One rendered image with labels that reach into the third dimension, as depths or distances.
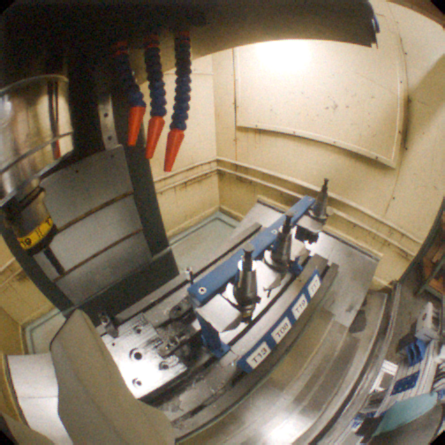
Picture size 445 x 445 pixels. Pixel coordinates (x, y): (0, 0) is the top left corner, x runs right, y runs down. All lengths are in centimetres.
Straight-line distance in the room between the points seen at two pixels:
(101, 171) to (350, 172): 102
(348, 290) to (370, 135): 75
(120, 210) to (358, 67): 115
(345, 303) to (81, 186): 120
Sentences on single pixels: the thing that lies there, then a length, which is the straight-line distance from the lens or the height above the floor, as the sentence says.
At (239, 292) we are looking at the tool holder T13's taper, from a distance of 30.
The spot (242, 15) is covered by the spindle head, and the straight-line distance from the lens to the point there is 22.
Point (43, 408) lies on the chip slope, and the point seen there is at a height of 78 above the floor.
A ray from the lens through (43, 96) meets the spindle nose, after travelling 16.
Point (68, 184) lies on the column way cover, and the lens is 64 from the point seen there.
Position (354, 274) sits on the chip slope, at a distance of 107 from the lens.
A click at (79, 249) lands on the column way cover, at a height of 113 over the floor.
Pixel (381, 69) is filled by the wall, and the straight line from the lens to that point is 97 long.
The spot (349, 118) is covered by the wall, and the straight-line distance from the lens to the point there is 93.
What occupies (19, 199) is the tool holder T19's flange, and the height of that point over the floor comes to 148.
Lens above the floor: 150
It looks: 36 degrees down
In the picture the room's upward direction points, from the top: 3 degrees counter-clockwise
